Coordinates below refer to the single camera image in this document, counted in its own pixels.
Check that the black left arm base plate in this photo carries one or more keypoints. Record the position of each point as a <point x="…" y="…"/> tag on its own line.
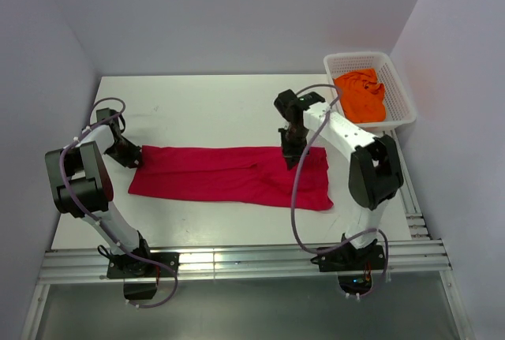
<point x="124" y="266"/>

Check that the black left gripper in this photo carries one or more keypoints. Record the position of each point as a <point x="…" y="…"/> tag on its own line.
<point x="129" y="161"/>

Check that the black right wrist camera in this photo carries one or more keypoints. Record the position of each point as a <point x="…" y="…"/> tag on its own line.
<point x="294" y="101"/>

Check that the orange t shirt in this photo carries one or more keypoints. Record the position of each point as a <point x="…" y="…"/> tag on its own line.
<point x="362" y="96"/>

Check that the red t shirt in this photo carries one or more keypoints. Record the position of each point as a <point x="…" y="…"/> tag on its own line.
<point x="251" y="175"/>

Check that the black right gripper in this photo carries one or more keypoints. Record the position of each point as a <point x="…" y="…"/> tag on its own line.
<point x="292" y="155"/>

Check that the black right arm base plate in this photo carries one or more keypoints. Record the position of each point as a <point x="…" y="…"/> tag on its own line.
<point x="347" y="258"/>

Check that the white perforated plastic basket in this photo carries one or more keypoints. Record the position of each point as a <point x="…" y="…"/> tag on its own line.
<point x="399" y="106"/>

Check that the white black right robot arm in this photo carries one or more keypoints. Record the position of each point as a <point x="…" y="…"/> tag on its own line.
<point x="375" y="173"/>

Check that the aluminium right side rail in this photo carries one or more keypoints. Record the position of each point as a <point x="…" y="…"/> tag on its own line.
<point x="414" y="217"/>

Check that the aluminium table edge rail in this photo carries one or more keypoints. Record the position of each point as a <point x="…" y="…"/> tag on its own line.
<point x="277" y="261"/>

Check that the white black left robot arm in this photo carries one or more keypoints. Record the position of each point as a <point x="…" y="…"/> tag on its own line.
<point x="81" y="186"/>

